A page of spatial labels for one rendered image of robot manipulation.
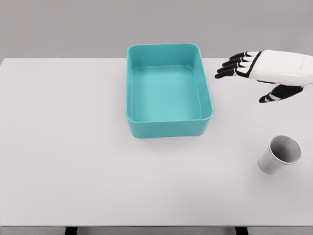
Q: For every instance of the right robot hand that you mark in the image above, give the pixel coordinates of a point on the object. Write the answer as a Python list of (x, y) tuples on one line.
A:
[(276, 67)]

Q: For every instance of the white paper cup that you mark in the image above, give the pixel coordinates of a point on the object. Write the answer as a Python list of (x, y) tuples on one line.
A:
[(278, 156)]

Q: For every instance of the teal plastic basket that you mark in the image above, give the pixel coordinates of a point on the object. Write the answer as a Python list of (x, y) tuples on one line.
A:
[(166, 90)]

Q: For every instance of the white table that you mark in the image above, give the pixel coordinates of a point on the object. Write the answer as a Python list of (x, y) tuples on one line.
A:
[(97, 159)]

